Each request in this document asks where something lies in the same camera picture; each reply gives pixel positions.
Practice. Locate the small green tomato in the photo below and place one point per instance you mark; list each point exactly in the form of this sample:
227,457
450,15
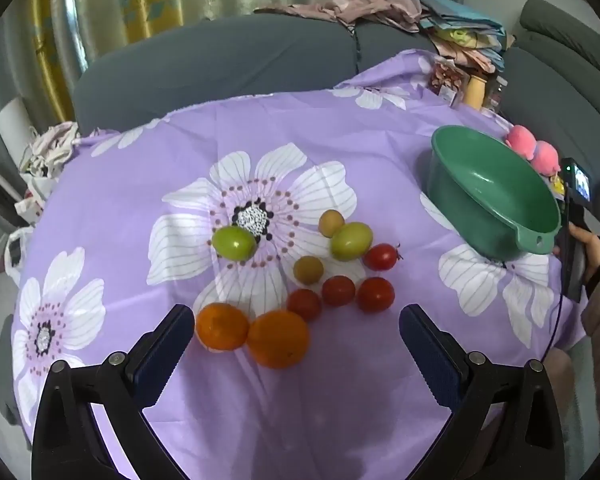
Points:
233,243

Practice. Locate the orange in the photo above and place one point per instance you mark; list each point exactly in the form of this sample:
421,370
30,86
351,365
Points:
278,339
222,326

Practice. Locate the black and white stand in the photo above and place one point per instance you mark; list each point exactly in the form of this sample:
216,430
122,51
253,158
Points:
0,185

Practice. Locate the person's right hand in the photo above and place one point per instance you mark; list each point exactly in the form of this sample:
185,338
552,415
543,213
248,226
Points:
595,255

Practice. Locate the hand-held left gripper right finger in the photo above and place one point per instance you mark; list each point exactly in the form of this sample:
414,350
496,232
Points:
430,355

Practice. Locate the small clear bottle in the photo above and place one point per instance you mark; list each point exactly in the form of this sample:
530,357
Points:
499,91

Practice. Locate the red tomato with stem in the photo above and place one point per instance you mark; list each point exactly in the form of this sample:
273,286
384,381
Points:
381,257

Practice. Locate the grey sofa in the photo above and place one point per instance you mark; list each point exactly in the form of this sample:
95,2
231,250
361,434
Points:
205,60

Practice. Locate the person's legs in pink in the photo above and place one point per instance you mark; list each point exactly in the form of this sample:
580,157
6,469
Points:
587,400

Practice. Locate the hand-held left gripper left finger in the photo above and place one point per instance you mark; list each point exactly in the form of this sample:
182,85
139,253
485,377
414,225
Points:
165,355

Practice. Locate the metal pipe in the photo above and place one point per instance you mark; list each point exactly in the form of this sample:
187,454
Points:
70,20

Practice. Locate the pink plush toy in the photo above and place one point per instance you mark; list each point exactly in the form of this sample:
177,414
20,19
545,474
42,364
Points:
522,140

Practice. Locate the large green tomato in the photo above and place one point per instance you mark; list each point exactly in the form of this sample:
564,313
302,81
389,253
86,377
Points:
351,241

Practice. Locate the white plastic bag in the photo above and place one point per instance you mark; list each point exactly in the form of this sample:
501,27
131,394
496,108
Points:
17,255

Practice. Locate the pile of pink clothes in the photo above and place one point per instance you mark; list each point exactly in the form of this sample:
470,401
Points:
370,0

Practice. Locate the white panel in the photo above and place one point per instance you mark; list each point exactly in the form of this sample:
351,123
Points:
15,120

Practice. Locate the clear snack bag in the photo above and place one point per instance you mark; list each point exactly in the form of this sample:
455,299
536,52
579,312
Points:
447,80

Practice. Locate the small yellow fruit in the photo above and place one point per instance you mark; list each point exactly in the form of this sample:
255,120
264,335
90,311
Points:
308,270
331,223

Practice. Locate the stack of folded cloths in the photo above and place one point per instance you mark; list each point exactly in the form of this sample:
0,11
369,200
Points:
460,35

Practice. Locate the purple floral tablecloth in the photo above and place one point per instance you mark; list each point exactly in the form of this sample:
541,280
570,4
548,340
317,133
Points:
330,135

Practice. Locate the green plastic bowl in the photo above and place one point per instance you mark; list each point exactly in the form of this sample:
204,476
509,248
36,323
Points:
495,195

